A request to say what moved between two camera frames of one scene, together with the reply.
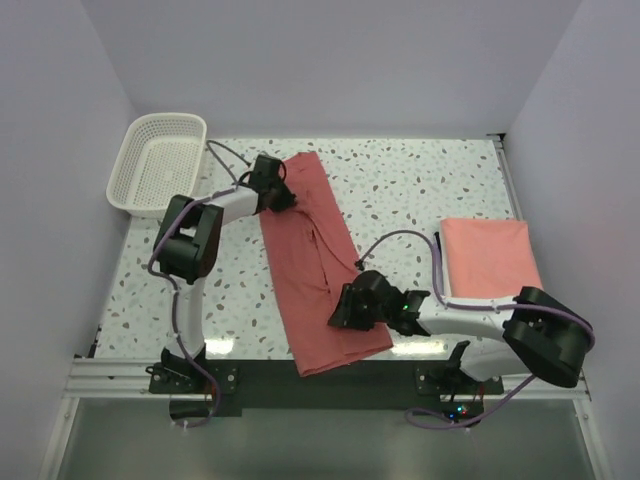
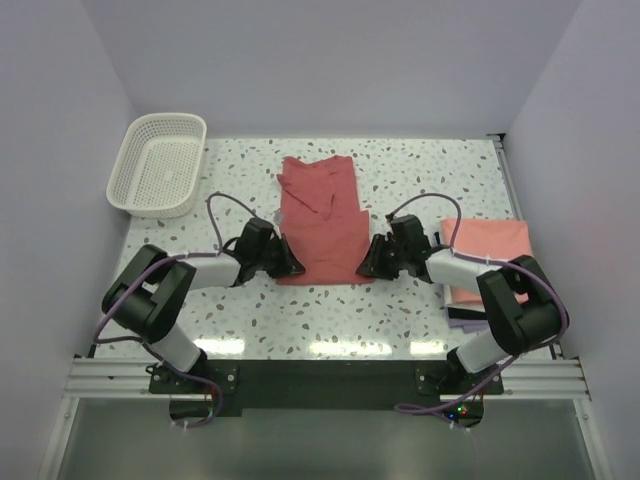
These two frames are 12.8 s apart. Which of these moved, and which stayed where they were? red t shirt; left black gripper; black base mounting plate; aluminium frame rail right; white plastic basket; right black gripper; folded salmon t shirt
Moved: right black gripper; red t shirt; left black gripper
Stayed: folded salmon t shirt; black base mounting plate; aluminium frame rail right; white plastic basket
